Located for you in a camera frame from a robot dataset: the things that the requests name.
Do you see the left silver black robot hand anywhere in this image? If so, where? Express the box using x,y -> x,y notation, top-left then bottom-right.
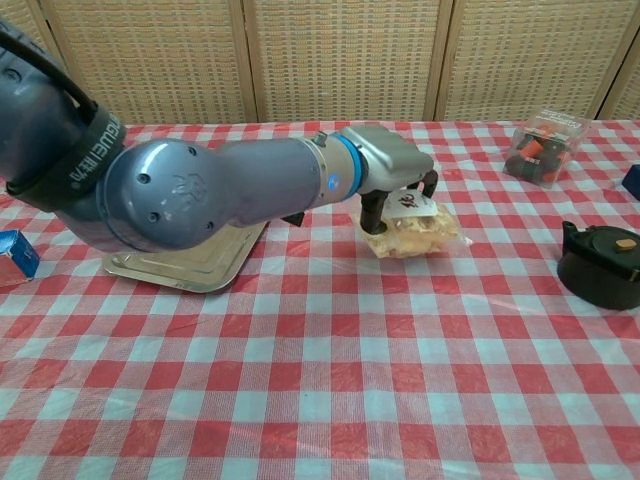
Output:
338,125 -> 441,236

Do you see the clear plastic bag of snacks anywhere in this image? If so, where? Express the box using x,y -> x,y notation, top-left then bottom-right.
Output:
351,188 -> 474,260

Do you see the stainless steel rectangular tray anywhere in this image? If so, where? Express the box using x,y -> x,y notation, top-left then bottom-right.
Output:
102,220 -> 270,295

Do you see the woven bamboo folding screen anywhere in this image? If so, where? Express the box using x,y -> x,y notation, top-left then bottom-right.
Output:
0,0 -> 640,132

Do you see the clear box of orange black parts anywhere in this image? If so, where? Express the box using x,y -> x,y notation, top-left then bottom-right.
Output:
502,106 -> 590,190

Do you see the black round teapot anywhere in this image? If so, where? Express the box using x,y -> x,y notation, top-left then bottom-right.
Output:
557,220 -> 640,310

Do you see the red white checkered tablecloth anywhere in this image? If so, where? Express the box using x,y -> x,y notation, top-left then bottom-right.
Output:
0,118 -> 640,480

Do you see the dark blue box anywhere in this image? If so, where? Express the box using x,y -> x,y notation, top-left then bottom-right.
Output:
621,164 -> 640,201

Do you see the blue and red small carton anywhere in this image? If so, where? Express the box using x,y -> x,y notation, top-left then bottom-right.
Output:
0,229 -> 41,289

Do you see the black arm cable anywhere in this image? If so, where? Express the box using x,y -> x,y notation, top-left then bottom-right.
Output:
0,30 -> 99,125

